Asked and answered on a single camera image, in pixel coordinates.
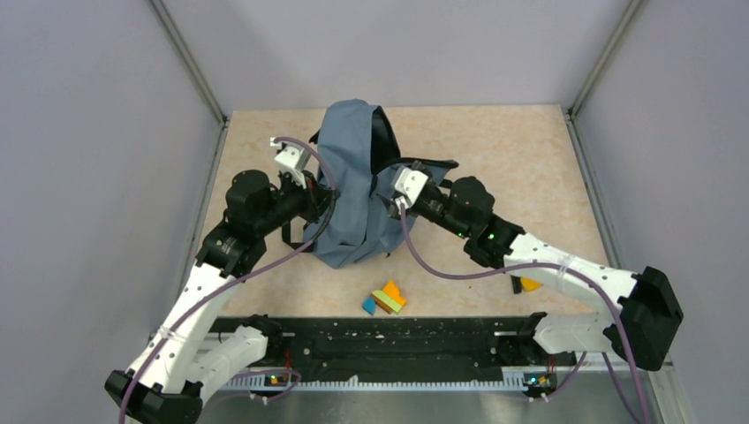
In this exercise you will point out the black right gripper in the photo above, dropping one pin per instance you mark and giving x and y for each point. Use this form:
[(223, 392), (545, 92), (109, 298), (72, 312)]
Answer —
[(420, 168)]

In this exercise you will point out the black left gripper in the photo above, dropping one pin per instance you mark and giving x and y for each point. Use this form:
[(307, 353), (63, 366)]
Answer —
[(316, 197)]

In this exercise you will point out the blue student backpack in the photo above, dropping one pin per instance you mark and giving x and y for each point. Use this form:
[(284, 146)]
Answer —
[(357, 142)]

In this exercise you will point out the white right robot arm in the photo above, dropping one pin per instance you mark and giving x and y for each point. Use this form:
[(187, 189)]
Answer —
[(635, 315)]

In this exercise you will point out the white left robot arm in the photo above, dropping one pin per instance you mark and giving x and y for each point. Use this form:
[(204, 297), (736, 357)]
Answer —
[(170, 382)]

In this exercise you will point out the orange eraser block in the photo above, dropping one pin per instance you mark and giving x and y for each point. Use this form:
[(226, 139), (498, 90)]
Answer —
[(394, 293)]

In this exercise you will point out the green brown eraser block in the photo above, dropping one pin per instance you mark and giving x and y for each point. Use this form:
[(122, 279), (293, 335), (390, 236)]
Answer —
[(386, 302)]

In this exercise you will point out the blue eraser wedge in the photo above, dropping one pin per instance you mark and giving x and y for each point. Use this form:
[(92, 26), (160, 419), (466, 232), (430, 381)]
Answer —
[(369, 305)]

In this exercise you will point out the purple cap black marker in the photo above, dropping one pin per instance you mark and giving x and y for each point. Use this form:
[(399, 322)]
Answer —
[(516, 285)]

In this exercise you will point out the yellow grey sharpener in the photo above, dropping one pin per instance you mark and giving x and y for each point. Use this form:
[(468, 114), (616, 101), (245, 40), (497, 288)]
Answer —
[(528, 285)]

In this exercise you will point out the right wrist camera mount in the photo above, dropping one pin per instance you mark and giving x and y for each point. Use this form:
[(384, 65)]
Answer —
[(408, 186)]

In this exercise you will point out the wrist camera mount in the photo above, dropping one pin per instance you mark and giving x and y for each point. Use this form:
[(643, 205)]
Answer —
[(292, 156), (408, 186)]

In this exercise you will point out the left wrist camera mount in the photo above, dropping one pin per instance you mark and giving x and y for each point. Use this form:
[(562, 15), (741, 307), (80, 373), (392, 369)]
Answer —
[(292, 156)]

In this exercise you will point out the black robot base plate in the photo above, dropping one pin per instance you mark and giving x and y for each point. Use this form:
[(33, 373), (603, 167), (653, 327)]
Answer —
[(397, 350)]

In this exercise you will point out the aluminium frame rail right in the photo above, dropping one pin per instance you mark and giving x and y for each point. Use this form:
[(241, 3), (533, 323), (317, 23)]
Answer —
[(616, 37)]

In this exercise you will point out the aluminium frame rail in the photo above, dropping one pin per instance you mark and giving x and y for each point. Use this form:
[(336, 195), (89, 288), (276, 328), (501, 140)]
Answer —
[(187, 60), (616, 37)]

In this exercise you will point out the aluminium frame rail left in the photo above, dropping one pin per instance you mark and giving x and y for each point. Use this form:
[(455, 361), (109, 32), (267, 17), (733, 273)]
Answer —
[(187, 60)]

